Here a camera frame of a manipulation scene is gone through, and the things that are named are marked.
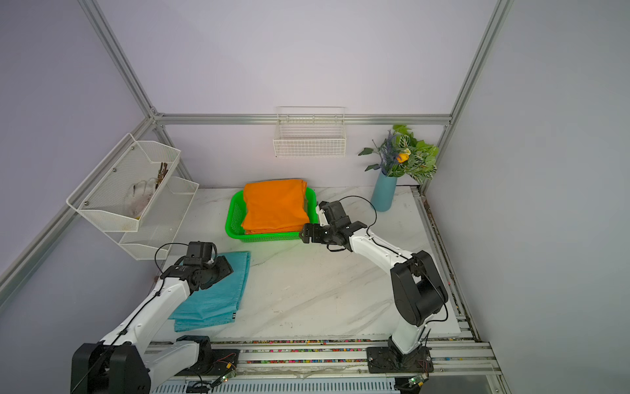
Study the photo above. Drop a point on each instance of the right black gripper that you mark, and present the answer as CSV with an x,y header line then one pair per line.
x,y
317,228

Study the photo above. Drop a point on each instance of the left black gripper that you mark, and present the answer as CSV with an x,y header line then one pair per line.
x,y
225,268

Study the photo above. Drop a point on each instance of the teal pants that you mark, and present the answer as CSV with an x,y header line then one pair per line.
x,y
219,304

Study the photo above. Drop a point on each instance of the green plastic basket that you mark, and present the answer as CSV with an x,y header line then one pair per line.
x,y
237,212

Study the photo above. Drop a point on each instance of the orange pants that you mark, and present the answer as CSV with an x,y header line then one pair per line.
x,y
275,206

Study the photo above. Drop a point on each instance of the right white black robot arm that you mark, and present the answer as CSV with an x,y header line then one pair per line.
x,y
420,296

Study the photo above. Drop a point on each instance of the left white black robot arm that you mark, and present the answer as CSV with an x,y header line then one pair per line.
x,y
118,363

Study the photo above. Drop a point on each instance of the teal vase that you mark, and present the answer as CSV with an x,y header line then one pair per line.
x,y
383,192

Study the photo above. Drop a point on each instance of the lower white mesh shelf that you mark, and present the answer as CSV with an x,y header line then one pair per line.
x,y
162,222

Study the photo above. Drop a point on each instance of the white mesh shelf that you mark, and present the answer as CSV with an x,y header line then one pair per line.
x,y
162,222
100,197

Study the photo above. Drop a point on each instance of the clear plastic bag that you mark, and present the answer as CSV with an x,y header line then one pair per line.
x,y
138,197

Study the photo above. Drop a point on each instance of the artificial flower bouquet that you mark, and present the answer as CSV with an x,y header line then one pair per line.
x,y
402,154

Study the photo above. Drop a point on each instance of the upper white mesh shelf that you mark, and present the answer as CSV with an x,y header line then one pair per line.
x,y
100,197

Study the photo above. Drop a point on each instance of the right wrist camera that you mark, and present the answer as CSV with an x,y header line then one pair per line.
x,y
322,219

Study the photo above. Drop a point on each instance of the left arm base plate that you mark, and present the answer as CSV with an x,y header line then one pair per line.
x,y
211,361

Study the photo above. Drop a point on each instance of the white wire wall basket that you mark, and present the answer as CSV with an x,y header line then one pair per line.
x,y
310,132

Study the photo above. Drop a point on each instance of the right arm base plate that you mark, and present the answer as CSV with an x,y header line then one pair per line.
x,y
390,359

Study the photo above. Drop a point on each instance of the aluminium cage frame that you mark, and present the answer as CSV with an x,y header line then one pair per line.
x,y
29,261

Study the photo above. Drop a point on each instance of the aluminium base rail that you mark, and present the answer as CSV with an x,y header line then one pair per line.
x,y
303,359

